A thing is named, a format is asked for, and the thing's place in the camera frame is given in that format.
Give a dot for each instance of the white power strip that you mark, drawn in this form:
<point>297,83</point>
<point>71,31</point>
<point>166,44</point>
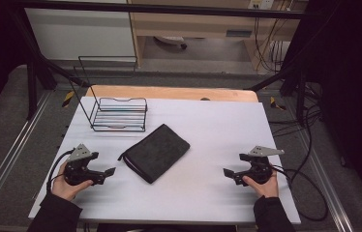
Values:
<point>261,4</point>

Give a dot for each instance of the yellow black tape marker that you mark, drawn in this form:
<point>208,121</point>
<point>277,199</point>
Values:
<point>67,99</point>
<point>276,104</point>

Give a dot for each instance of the white chair base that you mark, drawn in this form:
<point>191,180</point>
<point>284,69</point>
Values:
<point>171,40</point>

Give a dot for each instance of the person's right hand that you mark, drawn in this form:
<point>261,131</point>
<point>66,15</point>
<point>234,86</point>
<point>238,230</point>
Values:
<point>267,190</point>

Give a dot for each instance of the person's left hand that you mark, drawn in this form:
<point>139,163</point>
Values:
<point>64,189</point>

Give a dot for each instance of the aluminium rail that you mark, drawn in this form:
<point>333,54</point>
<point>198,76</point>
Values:
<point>11,151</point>
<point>327,180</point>

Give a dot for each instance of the white table cover sheet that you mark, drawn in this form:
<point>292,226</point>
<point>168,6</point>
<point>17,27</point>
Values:
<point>201,135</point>

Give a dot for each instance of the light wooden desk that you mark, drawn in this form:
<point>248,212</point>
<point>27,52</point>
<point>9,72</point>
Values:
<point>185,25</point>

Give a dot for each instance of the wooden table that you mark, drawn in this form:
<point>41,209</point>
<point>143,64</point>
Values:
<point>169,92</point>

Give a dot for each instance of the black metal stand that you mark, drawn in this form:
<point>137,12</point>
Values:
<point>32,90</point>
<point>301,96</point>

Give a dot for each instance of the black horizontal frame bar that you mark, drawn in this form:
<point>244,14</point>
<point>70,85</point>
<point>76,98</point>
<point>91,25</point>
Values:
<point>201,12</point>

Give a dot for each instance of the white cabinet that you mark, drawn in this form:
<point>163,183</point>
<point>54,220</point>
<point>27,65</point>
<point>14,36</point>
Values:
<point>79,32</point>

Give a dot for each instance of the dark grey towel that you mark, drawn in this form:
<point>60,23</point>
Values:
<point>156,151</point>

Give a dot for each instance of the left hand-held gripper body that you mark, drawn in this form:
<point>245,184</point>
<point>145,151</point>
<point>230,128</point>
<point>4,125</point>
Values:
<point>75,172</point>

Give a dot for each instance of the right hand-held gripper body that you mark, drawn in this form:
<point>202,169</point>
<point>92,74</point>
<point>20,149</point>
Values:
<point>259,170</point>

